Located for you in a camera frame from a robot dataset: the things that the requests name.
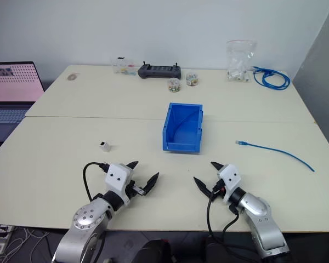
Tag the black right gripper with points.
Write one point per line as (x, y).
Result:
(220, 190)

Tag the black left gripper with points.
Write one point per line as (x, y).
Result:
(132, 189)

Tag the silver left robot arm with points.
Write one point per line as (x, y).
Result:
(85, 219)

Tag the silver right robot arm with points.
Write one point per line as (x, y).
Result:
(259, 219)

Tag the small white connector block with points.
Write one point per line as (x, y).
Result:
(105, 146)

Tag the blue plastic storage bin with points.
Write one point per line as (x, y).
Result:
(182, 131)

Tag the clear jar of colourful bits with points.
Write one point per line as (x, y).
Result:
(174, 85)
(192, 79)

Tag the black handheld remote controller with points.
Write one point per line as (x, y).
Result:
(159, 71)

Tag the clear plastic parts box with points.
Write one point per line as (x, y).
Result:
(124, 68)

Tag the clear plastic bag of parts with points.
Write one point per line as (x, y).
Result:
(240, 64)

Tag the brownish clear tape roll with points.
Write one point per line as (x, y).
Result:
(72, 76)

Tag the open laptop with pink screen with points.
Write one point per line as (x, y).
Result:
(11, 87)

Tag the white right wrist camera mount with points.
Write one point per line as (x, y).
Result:
(231, 178)

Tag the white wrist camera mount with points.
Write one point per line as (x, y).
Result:
(231, 178)
(115, 178)

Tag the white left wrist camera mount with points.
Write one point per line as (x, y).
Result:
(115, 178)

